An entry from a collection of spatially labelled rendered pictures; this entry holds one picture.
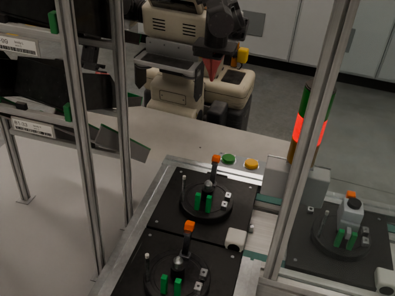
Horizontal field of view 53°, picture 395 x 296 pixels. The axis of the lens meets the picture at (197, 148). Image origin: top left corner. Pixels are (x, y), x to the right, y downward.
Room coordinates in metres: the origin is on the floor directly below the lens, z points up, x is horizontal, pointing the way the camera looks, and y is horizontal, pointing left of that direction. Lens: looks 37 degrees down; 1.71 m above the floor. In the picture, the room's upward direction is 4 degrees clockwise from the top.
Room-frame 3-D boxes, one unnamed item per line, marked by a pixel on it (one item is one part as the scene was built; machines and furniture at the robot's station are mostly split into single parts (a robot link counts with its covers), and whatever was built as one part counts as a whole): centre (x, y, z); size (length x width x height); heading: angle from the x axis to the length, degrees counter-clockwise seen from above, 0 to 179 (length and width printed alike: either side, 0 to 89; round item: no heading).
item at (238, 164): (0.93, -0.16, 0.93); 0.21 x 0.07 x 0.06; 77
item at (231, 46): (0.95, -0.02, 1.34); 0.10 x 0.07 x 0.07; 77
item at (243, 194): (0.75, -0.03, 1.01); 0.24 x 0.24 x 0.13; 77
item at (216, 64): (0.95, -0.01, 1.27); 0.07 x 0.07 x 0.09; 77
